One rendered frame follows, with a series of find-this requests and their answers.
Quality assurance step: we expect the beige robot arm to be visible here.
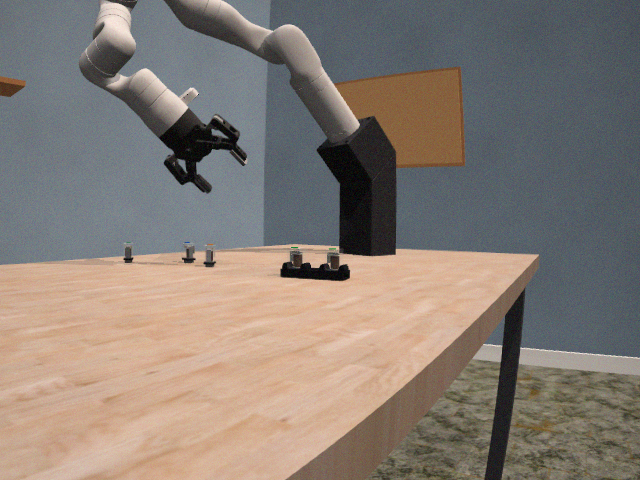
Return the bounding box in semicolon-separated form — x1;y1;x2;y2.
79;0;360;143

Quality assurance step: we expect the black rack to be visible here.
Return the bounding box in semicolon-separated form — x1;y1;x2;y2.
280;262;350;281

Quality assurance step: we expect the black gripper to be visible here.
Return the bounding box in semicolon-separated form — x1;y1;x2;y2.
158;108;247;194

